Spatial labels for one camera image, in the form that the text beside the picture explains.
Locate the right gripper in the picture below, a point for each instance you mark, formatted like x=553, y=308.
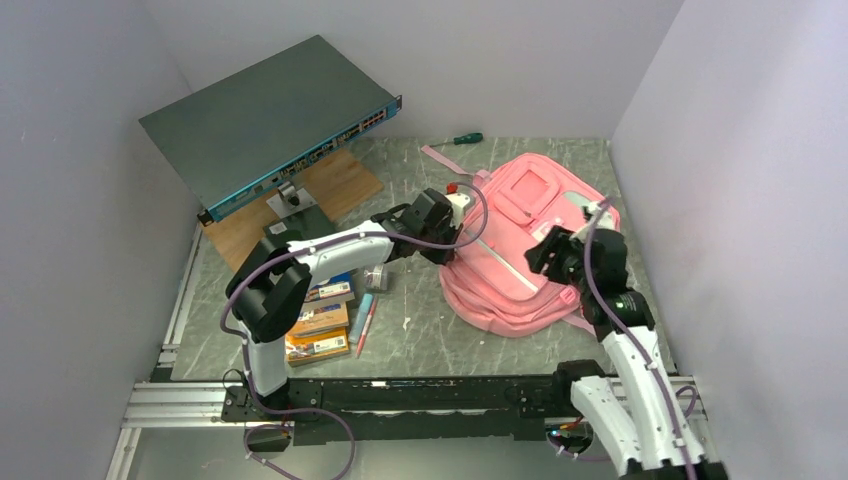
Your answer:
x=557, y=241

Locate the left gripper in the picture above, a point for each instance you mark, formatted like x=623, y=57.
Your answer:
x=446, y=255

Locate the small silver tape roll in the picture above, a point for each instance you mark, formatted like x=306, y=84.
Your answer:
x=377, y=278

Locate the pink backpack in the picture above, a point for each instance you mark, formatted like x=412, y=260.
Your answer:
x=488, y=283

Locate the red pen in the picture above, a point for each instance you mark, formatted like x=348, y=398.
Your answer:
x=368, y=329

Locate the light blue marker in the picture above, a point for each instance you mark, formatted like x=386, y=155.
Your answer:
x=365, y=312

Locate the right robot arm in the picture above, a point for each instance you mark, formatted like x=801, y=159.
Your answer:
x=648, y=436

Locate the wooden board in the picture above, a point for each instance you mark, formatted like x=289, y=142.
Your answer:
x=338, y=183

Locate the blue cover book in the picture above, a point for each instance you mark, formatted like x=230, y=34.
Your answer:
x=338, y=289

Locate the dark green book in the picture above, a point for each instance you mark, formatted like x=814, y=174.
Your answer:
x=308, y=224

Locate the orange cover book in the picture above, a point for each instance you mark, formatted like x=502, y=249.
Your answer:
x=320, y=320

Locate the orange bottom book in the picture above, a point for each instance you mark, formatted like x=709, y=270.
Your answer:
x=304, y=350

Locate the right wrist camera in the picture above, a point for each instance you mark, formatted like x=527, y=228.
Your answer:
x=599, y=215

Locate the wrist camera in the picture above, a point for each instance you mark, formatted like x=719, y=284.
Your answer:
x=461, y=203
x=599, y=215

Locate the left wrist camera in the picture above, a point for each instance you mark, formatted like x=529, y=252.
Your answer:
x=461, y=203

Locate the green handled screwdriver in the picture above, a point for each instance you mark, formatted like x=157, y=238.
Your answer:
x=467, y=139

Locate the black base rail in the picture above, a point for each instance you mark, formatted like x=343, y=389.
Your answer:
x=522, y=407

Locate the grey network switch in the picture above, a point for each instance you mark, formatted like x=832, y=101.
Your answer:
x=245, y=135

